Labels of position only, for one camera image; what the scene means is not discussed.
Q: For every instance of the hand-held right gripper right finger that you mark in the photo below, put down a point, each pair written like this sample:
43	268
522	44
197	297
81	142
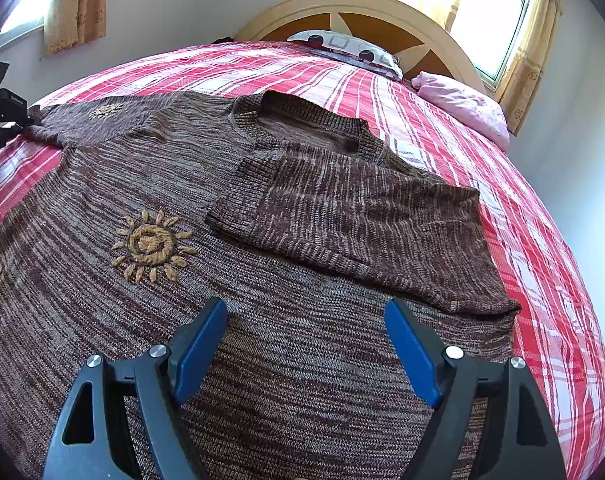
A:
412	350

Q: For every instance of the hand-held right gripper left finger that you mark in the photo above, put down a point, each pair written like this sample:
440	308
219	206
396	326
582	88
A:
202	350

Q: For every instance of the white patterned pillow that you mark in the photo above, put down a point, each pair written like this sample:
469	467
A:
347	47

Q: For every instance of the window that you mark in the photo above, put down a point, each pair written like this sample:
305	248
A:
492	20
25	15

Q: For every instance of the cream and brown headboard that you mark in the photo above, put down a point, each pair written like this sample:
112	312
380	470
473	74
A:
362	25

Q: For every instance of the brown knit sweater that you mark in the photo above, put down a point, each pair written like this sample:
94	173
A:
282	360

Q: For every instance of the pink pillow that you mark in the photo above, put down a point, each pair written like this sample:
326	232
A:
462	102

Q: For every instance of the red plaid blanket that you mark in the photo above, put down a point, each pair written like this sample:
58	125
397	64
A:
432	110

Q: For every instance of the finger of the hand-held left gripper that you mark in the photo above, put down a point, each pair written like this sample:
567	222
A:
27	121

